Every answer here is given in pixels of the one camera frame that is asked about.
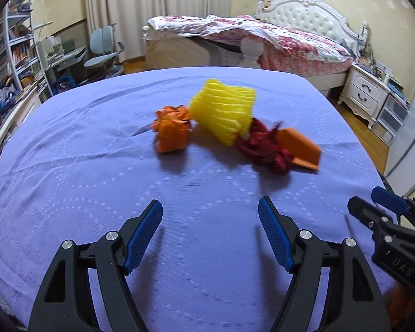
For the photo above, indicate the pink floral duvet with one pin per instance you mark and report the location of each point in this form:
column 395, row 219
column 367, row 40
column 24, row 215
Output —
column 285, row 49

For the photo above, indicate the purple bed sheet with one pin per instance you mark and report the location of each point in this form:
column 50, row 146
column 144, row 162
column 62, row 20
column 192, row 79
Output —
column 78, row 167

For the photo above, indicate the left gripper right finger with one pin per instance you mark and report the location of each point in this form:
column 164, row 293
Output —
column 353, row 300

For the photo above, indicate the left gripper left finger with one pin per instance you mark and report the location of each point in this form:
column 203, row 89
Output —
column 64, row 301

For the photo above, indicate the orange packet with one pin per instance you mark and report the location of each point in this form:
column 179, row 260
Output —
column 306, row 154

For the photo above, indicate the grey study desk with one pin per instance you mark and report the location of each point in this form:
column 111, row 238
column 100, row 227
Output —
column 60, row 63

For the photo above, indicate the dark red wrapper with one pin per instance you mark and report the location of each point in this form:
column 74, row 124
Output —
column 261, row 147

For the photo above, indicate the yellow foam fruit net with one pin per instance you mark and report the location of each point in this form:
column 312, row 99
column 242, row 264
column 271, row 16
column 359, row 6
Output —
column 224, row 110

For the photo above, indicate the white bookshelf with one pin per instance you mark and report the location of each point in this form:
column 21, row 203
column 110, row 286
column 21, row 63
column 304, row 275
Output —
column 20, row 65

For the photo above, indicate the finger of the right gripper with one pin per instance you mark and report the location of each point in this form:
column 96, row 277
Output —
column 389, row 200
column 372, row 217

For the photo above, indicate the orange wrapper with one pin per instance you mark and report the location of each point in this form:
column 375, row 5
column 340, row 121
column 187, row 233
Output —
column 172, row 126

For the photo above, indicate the light blue desk chair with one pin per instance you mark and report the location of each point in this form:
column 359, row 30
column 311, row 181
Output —
column 105, row 51

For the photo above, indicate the white nightstand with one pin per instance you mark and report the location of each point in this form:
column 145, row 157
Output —
column 364, row 94

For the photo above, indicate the clear plastic drawer unit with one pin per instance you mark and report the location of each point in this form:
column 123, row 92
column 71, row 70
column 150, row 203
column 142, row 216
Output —
column 391, row 119

